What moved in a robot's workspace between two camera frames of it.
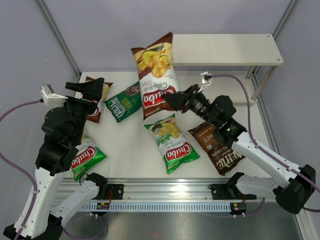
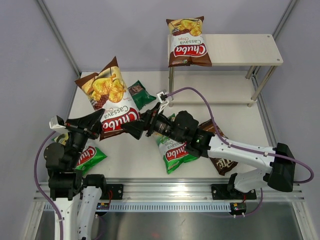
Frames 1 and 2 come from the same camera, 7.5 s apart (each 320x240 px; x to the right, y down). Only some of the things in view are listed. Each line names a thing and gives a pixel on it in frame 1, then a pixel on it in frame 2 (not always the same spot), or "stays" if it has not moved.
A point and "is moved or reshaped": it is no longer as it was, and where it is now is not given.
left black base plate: x=117 y=191 stays
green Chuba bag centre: x=175 y=149 stays
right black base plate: x=229 y=192 stays
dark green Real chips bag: x=125 y=103 to x=141 y=96
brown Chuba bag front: x=157 y=77 to x=187 y=44
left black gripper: x=92 y=91 to x=89 y=124
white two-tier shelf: x=235 y=65 stays
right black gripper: x=184 y=99 to x=150 y=119
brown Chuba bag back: x=95 y=116 is moved or reshaped
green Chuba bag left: x=87 y=155 stays
